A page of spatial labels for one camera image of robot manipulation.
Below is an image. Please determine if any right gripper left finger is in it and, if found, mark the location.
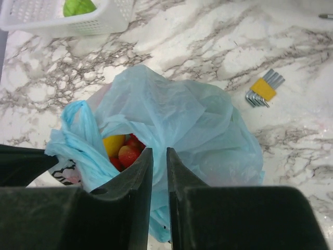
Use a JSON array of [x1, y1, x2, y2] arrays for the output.
[[1, 148, 153, 249]]

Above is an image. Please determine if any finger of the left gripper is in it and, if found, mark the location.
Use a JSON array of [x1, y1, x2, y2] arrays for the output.
[[1, 145, 58, 186]]

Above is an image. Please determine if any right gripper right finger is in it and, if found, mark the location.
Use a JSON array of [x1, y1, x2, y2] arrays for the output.
[[166, 148, 328, 249]]

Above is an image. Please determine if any light blue plastic bag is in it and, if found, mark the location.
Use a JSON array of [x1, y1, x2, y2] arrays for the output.
[[45, 65, 264, 242]]

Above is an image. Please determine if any red fake strawberry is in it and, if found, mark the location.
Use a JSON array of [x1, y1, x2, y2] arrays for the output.
[[118, 145, 142, 169]]

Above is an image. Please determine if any green fake fruit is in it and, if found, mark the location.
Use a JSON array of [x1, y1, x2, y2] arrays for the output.
[[63, 0, 97, 17]]

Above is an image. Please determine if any hex key set yellow holder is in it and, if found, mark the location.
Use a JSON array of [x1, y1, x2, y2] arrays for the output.
[[245, 69, 285, 108]]

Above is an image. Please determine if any white plastic basket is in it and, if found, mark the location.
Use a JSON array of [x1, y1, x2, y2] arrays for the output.
[[1, 0, 134, 38]]

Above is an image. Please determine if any green handled screwdriver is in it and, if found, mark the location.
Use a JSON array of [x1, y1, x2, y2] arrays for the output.
[[318, 14, 333, 20]]

